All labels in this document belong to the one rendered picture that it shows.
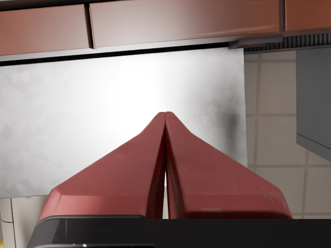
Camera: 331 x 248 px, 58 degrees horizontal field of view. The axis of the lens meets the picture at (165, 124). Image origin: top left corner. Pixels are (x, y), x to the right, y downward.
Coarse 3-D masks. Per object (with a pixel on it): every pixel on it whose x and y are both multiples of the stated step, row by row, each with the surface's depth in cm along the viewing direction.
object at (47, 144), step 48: (240, 48) 42; (0, 96) 44; (48, 96) 44; (96, 96) 44; (144, 96) 44; (192, 96) 44; (240, 96) 44; (0, 144) 45; (48, 144) 45; (96, 144) 45; (240, 144) 45; (0, 192) 46; (48, 192) 46
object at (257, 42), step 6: (282, 36) 33; (234, 42) 35; (240, 42) 33; (246, 42) 33; (252, 42) 33; (258, 42) 33; (264, 42) 33; (270, 42) 33; (276, 42) 33; (234, 48) 38
